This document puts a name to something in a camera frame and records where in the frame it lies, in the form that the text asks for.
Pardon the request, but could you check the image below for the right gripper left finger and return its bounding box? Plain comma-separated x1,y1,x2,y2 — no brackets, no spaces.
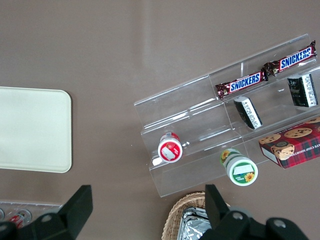
14,184,94,240

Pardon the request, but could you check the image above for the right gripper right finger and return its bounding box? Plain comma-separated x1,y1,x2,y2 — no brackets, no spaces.
204,184,253,240

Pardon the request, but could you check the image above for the light oval wicker basket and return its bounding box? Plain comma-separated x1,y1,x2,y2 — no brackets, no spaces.
161,191,232,240

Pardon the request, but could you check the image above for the beige plastic tray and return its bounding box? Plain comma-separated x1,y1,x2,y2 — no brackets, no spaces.
0,86,73,174

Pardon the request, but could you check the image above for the aluminium foil container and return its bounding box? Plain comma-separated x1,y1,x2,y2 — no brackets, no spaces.
177,206,213,240

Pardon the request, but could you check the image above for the clear acrylic bottle rack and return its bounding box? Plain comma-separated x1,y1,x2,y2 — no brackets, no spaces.
0,199,63,226

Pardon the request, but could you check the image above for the green lid yogurt cup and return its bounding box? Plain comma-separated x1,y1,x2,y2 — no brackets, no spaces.
219,148,259,187

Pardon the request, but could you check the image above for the red cola bottle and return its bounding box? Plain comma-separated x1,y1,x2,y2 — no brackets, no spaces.
8,209,33,230

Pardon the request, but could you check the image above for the red lid yogurt cup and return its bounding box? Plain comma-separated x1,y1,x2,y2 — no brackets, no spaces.
157,132,183,164

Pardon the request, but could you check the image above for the clear acrylic stepped shelf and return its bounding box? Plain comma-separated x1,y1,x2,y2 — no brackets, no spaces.
133,33,320,198

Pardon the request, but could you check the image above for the red tartan cookie box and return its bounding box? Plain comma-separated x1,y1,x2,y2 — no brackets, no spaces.
258,116,320,170

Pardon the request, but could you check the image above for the small black white box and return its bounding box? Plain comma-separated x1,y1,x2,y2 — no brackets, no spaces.
286,73,320,108
233,96,263,130

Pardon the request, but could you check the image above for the Snickers chocolate bar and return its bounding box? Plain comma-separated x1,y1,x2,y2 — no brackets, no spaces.
262,40,317,77
215,71,270,100

